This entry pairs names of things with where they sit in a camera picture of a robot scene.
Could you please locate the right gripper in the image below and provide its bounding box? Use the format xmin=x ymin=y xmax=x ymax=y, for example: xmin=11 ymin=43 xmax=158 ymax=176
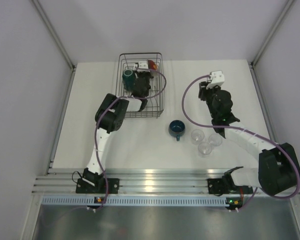
xmin=199 ymin=81 xmax=222 ymax=119

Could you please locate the wire dish rack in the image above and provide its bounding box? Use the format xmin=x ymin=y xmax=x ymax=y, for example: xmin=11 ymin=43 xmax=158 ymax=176
xmin=115 ymin=52 xmax=165 ymax=118

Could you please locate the dark green mug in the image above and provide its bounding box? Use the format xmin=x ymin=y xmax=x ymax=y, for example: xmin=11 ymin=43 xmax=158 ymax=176
xmin=122 ymin=69 xmax=135 ymax=92

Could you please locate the red cup white inside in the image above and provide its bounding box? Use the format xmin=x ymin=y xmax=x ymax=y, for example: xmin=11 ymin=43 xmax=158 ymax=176
xmin=147 ymin=59 xmax=158 ymax=71

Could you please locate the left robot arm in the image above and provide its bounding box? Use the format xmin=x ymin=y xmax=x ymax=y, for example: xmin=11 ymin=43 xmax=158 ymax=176
xmin=82 ymin=69 xmax=153 ymax=193

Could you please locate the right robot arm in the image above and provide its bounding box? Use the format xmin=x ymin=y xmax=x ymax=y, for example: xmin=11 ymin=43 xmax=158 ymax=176
xmin=198 ymin=81 xmax=300 ymax=196

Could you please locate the clear glass back right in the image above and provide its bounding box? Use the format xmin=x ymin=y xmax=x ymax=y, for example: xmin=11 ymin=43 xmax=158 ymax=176
xmin=208 ymin=134 xmax=223 ymax=148

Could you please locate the clear glass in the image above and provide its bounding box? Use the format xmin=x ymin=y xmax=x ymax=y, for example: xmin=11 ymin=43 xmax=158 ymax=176
xmin=198 ymin=142 xmax=213 ymax=158
xmin=208 ymin=134 xmax=223 ymax=148
xmin=191 ymin=129 xmax=205 ymax=145

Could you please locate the clear glass back left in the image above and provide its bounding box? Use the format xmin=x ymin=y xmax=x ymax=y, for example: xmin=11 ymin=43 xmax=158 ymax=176
xmin=191 ymin=129 xmax=205 ymax=145

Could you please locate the clear glass front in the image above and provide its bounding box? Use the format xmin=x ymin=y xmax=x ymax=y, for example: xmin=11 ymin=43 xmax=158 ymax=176
xmin=198 ymin=142 xmax=213 ymax=158

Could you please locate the dark blue cup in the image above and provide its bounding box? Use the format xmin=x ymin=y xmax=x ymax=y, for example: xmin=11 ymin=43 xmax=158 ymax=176
xmin=168 ymin=119 xmax=186 ymax=142

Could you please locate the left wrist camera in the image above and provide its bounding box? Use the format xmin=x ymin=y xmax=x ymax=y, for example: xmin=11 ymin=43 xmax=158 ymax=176
xmin=133 ymin=60 xmax=150 ymax=73

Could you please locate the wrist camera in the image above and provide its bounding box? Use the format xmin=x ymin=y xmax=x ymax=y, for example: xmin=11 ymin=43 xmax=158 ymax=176
xmin=133 ymin=60 xmax=150 ymax=73
xmin=206 ymin=70 xmax=225 ymax=89

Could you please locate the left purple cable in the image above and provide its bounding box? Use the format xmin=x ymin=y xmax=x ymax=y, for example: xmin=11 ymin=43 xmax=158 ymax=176
xmin=94 ymin=71 xmax=168 ymax=211

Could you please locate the purple cable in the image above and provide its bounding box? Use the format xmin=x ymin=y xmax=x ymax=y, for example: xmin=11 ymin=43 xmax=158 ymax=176
xmin=94 ymin=71 xmax=168 ymax=211
xmin=181 ymin=74 xmax=300 ymax=213

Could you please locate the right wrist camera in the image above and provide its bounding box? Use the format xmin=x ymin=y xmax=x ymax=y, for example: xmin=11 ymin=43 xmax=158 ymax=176
xmin=206 ymin=70 xmax=225 ymax=89

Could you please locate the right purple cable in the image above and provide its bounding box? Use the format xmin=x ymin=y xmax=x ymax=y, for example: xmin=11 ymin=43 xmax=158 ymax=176
xmin=181 ymin=74 xmax=300 ymax=213

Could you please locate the right aluminium frame post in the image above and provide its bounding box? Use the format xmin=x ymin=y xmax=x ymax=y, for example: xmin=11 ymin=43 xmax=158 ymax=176
xmin=249 ymin=0 xmax=295 ymax=71

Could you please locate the aluminium frame post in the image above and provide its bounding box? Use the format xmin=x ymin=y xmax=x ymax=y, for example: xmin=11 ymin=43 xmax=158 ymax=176
xmin=249 ymin=0 xmax=295 ymax=71
xmin=29 ymin=0 xmax=77 ymax=71

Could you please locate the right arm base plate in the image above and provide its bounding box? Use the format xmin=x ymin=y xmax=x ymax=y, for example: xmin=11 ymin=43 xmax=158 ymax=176
xmin=207 ymin=178 xmax=229 ymax=197

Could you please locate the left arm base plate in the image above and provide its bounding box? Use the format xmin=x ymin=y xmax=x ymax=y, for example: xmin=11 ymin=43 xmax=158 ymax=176
xmin=75 ymin=177 xmax=120 ymax=194

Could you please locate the left aluminium frame post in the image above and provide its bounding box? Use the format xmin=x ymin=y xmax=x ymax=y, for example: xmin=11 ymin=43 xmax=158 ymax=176
xmin=29 ymin=0 xmax=77 ymax=71

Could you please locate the aluminium mounting rail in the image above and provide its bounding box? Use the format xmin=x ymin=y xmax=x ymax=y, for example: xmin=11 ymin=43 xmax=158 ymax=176
xmin=32 ymin=167 xmax=300 ymax=196

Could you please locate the slotted cable duct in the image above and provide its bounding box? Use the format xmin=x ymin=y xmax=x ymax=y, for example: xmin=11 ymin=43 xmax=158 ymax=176
xmin=41 ymin=195 xmax=232 ymax=207

